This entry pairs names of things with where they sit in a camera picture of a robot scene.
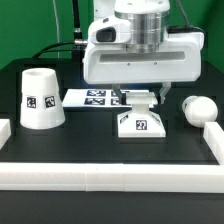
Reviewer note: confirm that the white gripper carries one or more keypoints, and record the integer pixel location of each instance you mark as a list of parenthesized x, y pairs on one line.
[(107, 59)]

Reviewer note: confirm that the white lamp base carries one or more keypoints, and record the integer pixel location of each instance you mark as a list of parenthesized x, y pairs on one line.
[(140, 121)]

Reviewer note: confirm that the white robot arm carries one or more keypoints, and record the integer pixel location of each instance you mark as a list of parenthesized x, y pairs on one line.
[(136, 45)]

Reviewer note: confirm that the white lamp shade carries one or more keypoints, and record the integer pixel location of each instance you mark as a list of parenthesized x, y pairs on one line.
[(41, 106)]

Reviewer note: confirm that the white marker tag sheet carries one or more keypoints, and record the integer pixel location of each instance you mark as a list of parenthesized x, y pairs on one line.
[(106, 98)]

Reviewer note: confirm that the white left fence wall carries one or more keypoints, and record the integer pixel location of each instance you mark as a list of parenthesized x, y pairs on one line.
[(5, 131)]

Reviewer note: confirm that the white front fence wall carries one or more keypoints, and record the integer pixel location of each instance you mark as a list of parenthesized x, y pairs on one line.
[(112, 177)]

